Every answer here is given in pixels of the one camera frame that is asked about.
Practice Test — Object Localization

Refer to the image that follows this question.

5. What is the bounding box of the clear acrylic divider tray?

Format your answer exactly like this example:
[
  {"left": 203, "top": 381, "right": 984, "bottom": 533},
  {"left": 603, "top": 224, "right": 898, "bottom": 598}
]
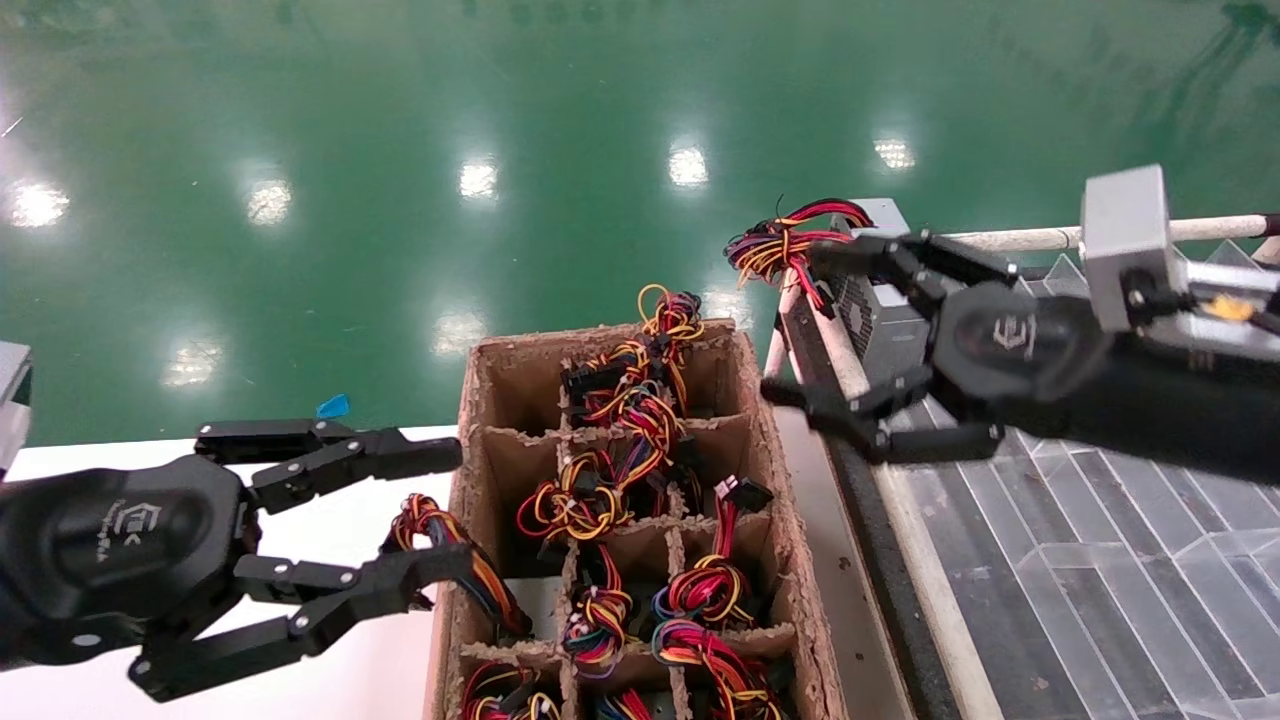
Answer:
[{"left": 880, "top": 240, "right": 1280, "bottom": 720}]

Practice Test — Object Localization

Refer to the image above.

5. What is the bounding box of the pale wooden board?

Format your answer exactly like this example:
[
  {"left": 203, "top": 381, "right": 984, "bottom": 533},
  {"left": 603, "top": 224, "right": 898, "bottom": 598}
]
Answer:
[{"left": 770, "top": 400, "right": 916, "bottom": 720}]

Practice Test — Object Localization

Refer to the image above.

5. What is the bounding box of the black rack edge strip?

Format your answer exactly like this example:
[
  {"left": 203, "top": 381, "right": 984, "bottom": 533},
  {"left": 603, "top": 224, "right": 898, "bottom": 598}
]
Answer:
[{"left": 785, "top": 300, "right": 966, "bottom": 720}]

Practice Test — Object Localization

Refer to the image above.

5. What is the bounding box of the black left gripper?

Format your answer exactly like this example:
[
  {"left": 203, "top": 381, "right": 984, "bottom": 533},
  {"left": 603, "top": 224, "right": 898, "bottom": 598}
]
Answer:
[{"left": 0, "top": 418, "right": 486, "bottom": 703}]

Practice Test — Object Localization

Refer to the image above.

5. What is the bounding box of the brown cardboard divider box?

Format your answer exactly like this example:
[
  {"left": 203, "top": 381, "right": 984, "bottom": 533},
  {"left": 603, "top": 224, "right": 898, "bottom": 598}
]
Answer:
[{"left": 425, "top": 320, "right": 821, "bottom": 720}]

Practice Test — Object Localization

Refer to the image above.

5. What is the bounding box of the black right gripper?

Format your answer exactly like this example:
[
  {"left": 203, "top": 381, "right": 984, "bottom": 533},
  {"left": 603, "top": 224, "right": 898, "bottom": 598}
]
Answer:
[{"left": 762, "top": 232, "right": 1111, "bottom": 463}]

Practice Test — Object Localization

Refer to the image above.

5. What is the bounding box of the grey computer power supply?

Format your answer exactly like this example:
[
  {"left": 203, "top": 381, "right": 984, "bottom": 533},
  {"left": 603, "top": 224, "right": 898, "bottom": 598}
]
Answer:
[{"left": 725, "top": 197, "right": 936, "bottom": 391}]

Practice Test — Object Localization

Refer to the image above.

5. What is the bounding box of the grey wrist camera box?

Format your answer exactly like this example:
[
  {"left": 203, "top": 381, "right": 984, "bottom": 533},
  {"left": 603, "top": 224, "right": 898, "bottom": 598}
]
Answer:
[
  {"left": 1080, "top": 165, "right": 1183, "bottom": 333},
  {"left": 0, "top": 340, "right": 33, "bottom": 471}
]

